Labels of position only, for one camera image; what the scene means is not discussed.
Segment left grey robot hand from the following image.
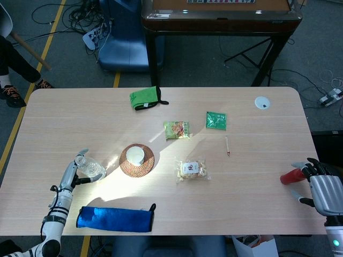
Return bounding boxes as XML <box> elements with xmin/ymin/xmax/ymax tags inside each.
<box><xmin>58</xmin><ymin>148</ymin><xmax>107</xmax><ymax>192</ymax></box>

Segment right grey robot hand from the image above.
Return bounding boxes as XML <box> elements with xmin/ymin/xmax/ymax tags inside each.
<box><xmin>289</xmin><ymin>157</ymin><xmax>343</xmax><ymax>217</ymax></box>

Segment transparent plastic water bottle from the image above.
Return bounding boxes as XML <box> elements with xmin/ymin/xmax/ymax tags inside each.
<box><xmin>74</xmin><ymin>156</ymin><xmax>107</xmax><ymax>180</ymax></box>

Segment red cylinder object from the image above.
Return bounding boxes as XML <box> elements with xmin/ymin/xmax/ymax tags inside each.
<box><xmin>280</xmin><ymin>168</ymin><xmax>308</xmax><ymax>185</ymax></box>

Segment round woven rattan coaster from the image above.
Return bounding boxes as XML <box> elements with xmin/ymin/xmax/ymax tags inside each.
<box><xmin>118</xmin><ymin>143</ymin><xmax>155</xmax><ymax>177</ymax></box>

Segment white paper cup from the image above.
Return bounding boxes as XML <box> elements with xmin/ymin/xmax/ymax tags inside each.
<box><xmin>125</xmin><ymin>146</ymin><xmax>145</xmax><ymax>165</ymax></box>

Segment black box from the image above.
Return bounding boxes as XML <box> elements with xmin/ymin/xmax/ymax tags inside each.
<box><xmin>310</xmin><ymin>130</ymin><xmax>343</xmax><ymax>172</ymax></box>

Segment blue cloth black trim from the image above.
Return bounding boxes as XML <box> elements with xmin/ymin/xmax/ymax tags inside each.
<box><xmin>76</xmin><ymin>203</ymin><xmax>156</xmax><ymax>233</ymax></box>

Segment white paper box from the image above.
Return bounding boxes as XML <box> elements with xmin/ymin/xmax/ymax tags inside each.
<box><xmin>232</xmin><ymin>235</ymin><xmax>279</xmax><ymax>257</ymax></box>

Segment black shoe orange laces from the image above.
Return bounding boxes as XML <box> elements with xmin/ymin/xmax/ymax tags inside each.
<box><xmin>34</xmin><ymin>78</ymin><xmax>56</xmax><ymax>89</ymax></box>
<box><xmin>0</xmin><ymin>84</ymin><xmax>27</xmax><ymax>108</ymax></box>

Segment grey power strip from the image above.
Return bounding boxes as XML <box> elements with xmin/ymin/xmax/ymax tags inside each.
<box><xmin>318</xmin><ymin>88</ymin><xmax>343</xmax><ymax>107</ymax></box>

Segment green cloth black trim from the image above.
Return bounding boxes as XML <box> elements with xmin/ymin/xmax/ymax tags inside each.
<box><xmin>129</xmin><ymin>86</ymin><xmax>169</xmax><ymax>111</ymax></box>

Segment light green snack packet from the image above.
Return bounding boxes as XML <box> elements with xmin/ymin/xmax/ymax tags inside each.
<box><xmin>163</xmin><ymin>120</ymin><xmax>194</xmax><ymax>141</ymax></box>

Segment person leg black trousers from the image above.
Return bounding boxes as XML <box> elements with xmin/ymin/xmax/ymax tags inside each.
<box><xmin>0</xmin><ymin>34</ymin><xmax>42</xmax><ymax>86</ymax></box>

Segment clear snack bag white label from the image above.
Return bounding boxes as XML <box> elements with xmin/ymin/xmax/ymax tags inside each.
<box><xmin>175</xmin><ymin>158</ymin><xmax>212</xmax><ymax>184</ymax></box>

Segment dark green sachet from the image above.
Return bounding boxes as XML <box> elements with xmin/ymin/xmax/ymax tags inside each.
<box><xmin>205</xmin><ymin>111</ymin><xmax>228</xmax><ymax>131</ymax></box>

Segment white power strip with plugs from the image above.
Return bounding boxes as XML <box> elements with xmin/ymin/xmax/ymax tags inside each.
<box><xmin>82</xmin><ymin>22</ymin><xmax>113</xmax><ymax>50</ymax></box>

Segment blue machine base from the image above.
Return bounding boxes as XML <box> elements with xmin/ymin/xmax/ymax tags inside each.
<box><xmin>98</xmin><ymin>0</ymin><xmax>165</xmax><ymax>73</ymax></box>

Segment black tripod stand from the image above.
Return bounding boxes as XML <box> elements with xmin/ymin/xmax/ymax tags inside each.
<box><xmin>223</xmin><ymin>36</ymin><xmax>274</xmax><ymax>78</ymax></box>

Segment white chair wooden leg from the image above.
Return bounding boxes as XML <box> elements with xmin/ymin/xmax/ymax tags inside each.
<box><xmin>0</xmin><ymin>5</ymin><xmax>51</xmax><ymax>71</ymax></box>

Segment dark wood mahjong table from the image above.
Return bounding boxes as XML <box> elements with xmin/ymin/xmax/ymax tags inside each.
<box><xmin>140</xmin><ymin>0</ymin><xmax>302</xmax><ymax>88</ymax></box>

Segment face-up mahjong tile row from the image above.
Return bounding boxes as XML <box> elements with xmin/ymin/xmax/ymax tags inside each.
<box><xmin>187</xmin><ymin>0</ymin><xmax>255</xmax><ymax>5</ymax></box>

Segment white round cable grommet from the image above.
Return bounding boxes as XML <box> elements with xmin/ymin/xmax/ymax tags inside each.
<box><xmin>254</xmin><ymin>96</ymin><xmax>271</xmax><ymax>110</ymax></box>

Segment thin white cable bundle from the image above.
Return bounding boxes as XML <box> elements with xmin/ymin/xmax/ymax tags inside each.
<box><xmin>320</xmin><ymin>69</ymin><xmax>343</xmax><ymax>89</ymax></box>

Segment long black floor cable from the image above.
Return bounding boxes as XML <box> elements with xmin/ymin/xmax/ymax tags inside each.
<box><xmin>270</xmin><ymin>68</ymin><xmax>330</xmax><ymax>109</ymax></box>

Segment black cable tangle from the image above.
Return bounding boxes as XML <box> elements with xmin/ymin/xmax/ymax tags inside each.
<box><xmin>31</xmin><ymin>0</ymin><xmax>113</xmax><ymax>57</ymax></box>

